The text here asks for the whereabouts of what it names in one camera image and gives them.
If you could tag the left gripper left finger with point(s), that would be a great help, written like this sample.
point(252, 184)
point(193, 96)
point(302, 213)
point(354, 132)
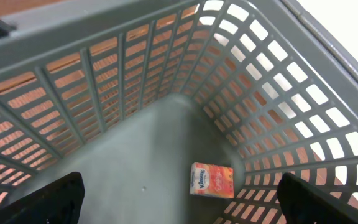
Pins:
point(58, 202)

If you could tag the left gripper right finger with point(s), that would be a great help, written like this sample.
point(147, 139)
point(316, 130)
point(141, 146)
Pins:
point(303, 203)

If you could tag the orange tissue pack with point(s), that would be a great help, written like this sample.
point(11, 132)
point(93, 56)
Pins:
point(211, 180)

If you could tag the grey plastic shopping basket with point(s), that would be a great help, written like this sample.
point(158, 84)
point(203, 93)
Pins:
point(131, 93)

